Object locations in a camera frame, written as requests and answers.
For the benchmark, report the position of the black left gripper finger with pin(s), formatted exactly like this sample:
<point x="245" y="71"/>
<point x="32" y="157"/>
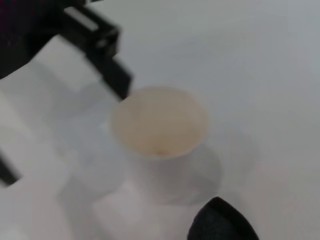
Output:
<point x="107" y="60"/>
<point x="7" y="172"/>

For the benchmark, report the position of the dark blue rag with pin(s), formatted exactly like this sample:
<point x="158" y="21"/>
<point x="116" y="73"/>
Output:
<point x="220" y="222"/>

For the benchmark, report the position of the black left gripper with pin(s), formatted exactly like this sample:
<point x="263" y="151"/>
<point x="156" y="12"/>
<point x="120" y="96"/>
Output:
<point x="25" y="30"/>

